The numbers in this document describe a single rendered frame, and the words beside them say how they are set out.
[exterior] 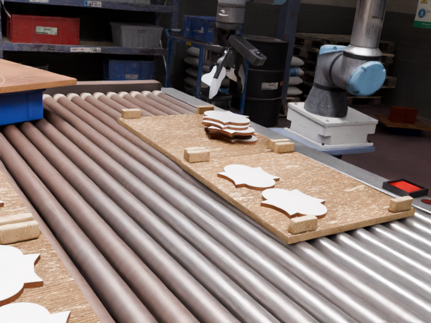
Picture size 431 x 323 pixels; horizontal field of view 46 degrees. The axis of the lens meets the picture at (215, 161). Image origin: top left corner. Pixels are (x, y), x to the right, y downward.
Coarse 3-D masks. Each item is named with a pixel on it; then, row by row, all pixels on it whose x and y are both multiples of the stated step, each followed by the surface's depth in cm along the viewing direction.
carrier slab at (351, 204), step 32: (224, 160) 125; (256, 160) 128; (288, 160) 130; (224, 192) 106; (256, 192) 107; (320, 192) 111; (352, 192) 113; (288, 224) 94; (320, 224) 95; (352, 224) 97
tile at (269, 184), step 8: (224, 168) 117; (232, 168) 118; (240, 168) 118; (248, 168) 119; (256, 168) 119; (224, 176) 113; (232, 176) 112; (240, 176) 113; (248, 176) 113; (256, 176) 114; (264, 176) 114; (272, 176) 115; (240, 184) 109; (248, 184) 109; (256, 184) 109; (264, 184) 110; (272, 184) 110
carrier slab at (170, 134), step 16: (128, 128) 147; (144, 128) 146; (160, 128) 147; (176, 128) 149; (192, 128) 151; (160, 144) 133; (176, 144) 134; (192, 144) 136; (208, 144) 137; (224, 144) 138; (240, 144) 140; (256, 144) 141; (176, 160) 124
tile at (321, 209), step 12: (264, 192) 105; (276, 192) 106; (288, 192) 107; (300, 192) 107; (264, 204) 100; (276, 204) 100; (288, 204) 100; (300, 204) 101; (312, 204) 102; (288, 216) 97; (300, 216) 97; (324, 216) 98
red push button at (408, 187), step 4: (392, 184) 123; (396, 184) 123; (400, 184) 123; (404, 184) 124; (408, 184) 124; (404, 188) 120; (408, 188) 121; (412, 188) 121; (416, 188) 121; (420, 188) 122
